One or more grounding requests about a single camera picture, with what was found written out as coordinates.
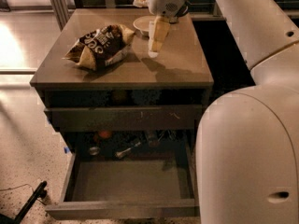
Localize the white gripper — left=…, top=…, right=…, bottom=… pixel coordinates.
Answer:
left=133, top=0, right=188, bottom=58

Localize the brown chip bag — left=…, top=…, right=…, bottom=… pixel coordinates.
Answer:
left=64, top=24, right=135, bottom=71

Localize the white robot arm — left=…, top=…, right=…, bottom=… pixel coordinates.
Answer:
left=195, top=0, right=299, bottom=224

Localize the grey top drawer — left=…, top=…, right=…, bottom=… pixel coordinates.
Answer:
left=45, top=105, right=202, bottom=132

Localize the grey drawer cabinet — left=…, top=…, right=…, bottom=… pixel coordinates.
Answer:
left=29, top=7, right=215, bottom=161

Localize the open grey middle drawer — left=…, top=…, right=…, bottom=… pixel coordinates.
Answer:
left=46, top=147, right=199, bottom=220

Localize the white bowl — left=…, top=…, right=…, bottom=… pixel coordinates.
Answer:
left=133, top=16, right=155, bottom=36

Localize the orange fruit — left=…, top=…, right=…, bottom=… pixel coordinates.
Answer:
left=97, top=131, right=112, bottom=139

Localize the silver metal tool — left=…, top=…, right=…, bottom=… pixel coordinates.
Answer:
left=115, top=142, right=141, bottom=159

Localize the small silver can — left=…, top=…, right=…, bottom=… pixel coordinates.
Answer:
left=89, top=147, right=100, bottom=156

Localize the black stand leg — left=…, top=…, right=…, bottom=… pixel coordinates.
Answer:
left=0, top=181, right=47, bottom=224

